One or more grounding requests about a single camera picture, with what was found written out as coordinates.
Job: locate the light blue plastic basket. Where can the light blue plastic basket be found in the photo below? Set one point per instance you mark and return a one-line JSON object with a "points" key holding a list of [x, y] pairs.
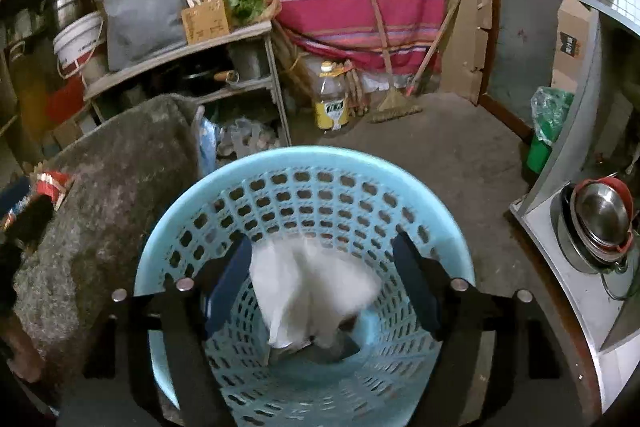
{"points": [[320, 202]]}

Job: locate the low wooden shelf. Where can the low wooden shelf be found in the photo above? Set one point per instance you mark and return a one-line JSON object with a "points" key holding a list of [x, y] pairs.
{"points": [[175, 54]]}

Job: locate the white cloth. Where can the white cloth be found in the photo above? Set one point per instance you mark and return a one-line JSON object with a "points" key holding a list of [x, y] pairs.
{"points": [[310, 287]]}

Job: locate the red snack packet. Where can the red snack packet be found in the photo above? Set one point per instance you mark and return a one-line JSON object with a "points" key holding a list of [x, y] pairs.
{"points": [[47, 184]]}

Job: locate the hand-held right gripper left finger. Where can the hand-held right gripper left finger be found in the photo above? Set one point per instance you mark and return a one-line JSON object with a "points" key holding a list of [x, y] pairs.
{"points": [[229, 289]]}

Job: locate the green leafy vegetables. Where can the green leafy vegetables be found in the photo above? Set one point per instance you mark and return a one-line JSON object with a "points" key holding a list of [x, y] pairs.
{"points": [[250, 2]]}

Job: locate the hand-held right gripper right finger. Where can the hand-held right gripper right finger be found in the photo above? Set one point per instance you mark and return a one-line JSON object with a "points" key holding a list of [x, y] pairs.
{"points": [[416, 289]]}

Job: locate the red plastic basin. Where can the red plastic basin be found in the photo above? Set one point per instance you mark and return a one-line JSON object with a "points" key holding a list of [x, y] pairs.
{"points": [[65, 102]]}

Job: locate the white plastic bucket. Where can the white plastic bucket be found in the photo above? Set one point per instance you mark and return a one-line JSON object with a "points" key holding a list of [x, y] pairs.
{"points": [[80, 44]]}

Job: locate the stack of metal bowls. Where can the stack of metal bowls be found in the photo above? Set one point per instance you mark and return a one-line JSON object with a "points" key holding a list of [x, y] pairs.
{"points": [[600, 212]]}

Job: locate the green plastic bag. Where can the green plastic bag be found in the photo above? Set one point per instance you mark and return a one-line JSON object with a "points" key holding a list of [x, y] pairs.
{"points": [[547, 112]]}

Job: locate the black frying pan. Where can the black frying pan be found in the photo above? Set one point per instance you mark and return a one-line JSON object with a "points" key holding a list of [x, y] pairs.
{"points": [[205, 79]]}

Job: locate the stacked cardboard sheets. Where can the stacked cardboard sheets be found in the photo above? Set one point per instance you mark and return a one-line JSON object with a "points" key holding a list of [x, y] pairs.
{"points": [[465, 32]]}

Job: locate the cardboard box with dark label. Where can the cardboard box with dark label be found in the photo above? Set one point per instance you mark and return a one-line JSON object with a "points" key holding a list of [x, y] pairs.
{"points": [[570, 42]]}

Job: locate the glass jar with yellow lid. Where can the glass jar with yellow lid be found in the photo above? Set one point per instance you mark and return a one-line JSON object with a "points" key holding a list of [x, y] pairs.
{"points": [[331, 104]]}

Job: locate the metal pot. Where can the metal pot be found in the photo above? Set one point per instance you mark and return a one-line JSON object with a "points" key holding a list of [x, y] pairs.
{"points": [[67, 7]]}

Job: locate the woven yellow basket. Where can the woven yellow basket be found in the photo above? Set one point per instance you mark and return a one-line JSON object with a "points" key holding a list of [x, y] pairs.
{"points": [[205, 19]]}

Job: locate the grey door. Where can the grey door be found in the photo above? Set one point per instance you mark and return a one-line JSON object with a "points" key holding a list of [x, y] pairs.
{"points": [[525, 7]]}

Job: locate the straw broom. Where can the straw broom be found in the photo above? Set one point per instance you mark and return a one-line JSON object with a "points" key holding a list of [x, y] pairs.
{"points": [[397, 109]]}

